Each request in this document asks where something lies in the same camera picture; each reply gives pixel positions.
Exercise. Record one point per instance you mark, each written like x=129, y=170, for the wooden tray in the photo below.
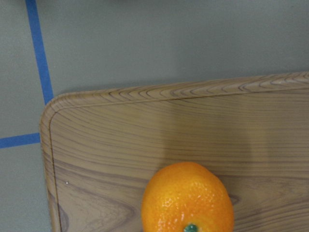
x=100, y=149

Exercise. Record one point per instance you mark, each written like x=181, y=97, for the orange fruit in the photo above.
x=186, y=197

